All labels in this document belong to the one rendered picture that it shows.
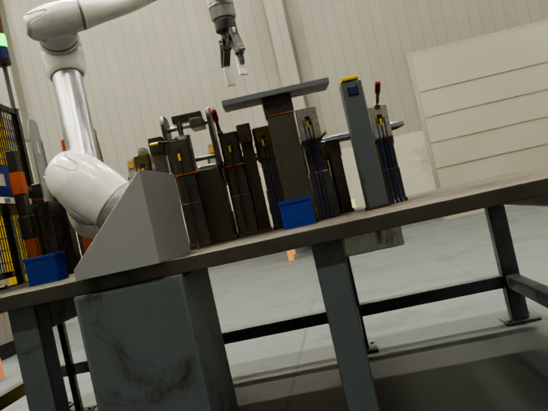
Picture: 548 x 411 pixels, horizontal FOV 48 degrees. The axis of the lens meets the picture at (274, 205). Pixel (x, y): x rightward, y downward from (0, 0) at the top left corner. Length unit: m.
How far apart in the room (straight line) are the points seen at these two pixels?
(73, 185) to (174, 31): 10.10
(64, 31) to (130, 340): 1.03
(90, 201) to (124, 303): 0.30
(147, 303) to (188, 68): 10.06
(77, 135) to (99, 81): 9.96
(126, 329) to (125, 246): 0.22
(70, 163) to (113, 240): 0.29
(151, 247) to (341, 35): 9.96
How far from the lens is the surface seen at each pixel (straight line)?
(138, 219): 1.62
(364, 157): 2.14
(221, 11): 2.23
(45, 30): 2.17
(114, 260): 1.65
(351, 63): 11.28
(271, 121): 2.14
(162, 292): 1.65
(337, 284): 1.63
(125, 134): 11.74
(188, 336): 1.65
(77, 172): 1.79
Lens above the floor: 0.76
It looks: 1 degrees up
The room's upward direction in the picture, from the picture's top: 13 degrees counter-clockwise
